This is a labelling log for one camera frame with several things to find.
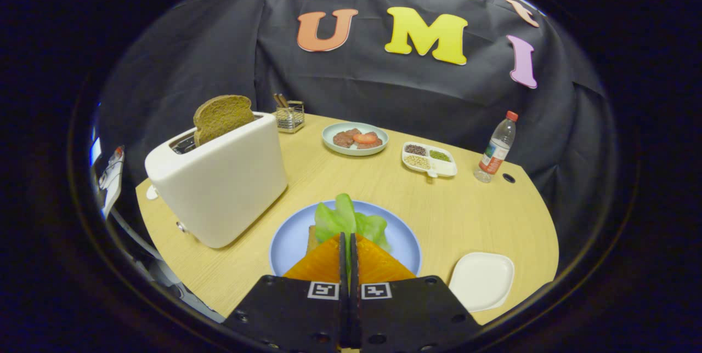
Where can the white and red object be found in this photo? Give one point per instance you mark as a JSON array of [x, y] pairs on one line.
[[112, 183]]

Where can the white toaster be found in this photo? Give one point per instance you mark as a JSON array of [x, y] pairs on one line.
[[219, 188]]

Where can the green lettuce leaf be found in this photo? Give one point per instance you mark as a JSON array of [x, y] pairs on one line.
[[340, 218]]

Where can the red tomato slice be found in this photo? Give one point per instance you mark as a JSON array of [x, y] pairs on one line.
[[364, 137]]

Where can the brown toast bread slice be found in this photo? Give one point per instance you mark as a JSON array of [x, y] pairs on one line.
[[222, 117]]

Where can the blue round plate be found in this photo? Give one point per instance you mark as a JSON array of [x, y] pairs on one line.
[[290, 238]]

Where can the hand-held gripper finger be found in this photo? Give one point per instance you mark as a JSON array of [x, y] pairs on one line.
[[354, 314], [344, 314]]

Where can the white square plate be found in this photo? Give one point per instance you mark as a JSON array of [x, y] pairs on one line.
[[481, 282]]

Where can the pale green round plate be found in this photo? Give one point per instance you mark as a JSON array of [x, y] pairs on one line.
[[351, 152]]

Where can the white divided seed dish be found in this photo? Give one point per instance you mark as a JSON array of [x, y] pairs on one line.
[[439, 168]]

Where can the brown meat patty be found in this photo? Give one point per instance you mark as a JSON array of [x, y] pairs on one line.
[[343, 139], [374, 145]]

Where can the bread slice under ham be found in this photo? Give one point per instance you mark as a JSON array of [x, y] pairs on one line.
[[311, 240]]

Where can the clear bottle with red cap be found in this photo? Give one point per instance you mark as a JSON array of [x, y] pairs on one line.
[[496, 150]]

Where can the bright window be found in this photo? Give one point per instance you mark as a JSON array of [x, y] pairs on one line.
[[94, 151]]

